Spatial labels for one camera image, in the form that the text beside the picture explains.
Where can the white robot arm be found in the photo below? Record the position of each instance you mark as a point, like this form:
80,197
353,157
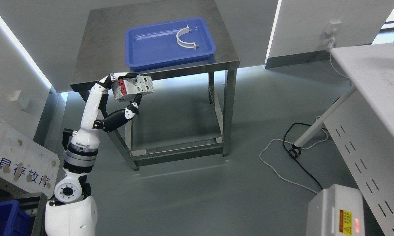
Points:
72,211

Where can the white wall socket left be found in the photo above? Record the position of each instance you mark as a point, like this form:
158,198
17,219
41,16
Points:
19,99

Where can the grey circuit breaker red switches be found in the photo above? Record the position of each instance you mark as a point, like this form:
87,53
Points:
126,87

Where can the blue plastic tray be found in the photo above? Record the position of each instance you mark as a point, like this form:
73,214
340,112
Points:
168,43

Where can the white perforated cabinet panel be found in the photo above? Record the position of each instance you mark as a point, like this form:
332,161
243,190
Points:
367,148

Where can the white desk with leg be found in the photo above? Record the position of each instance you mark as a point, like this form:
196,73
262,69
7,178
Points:
370,68

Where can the white sign board with characters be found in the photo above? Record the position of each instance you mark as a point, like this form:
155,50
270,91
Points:
27,164

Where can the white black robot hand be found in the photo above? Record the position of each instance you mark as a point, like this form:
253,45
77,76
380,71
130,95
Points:
95,116

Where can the blue bin lower left corner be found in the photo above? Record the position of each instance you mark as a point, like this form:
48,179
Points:
13,221

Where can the white wall power outlet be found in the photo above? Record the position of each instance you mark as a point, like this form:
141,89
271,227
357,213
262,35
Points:
331,31

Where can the white electrical box warning label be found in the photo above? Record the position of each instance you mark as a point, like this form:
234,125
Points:
340,210

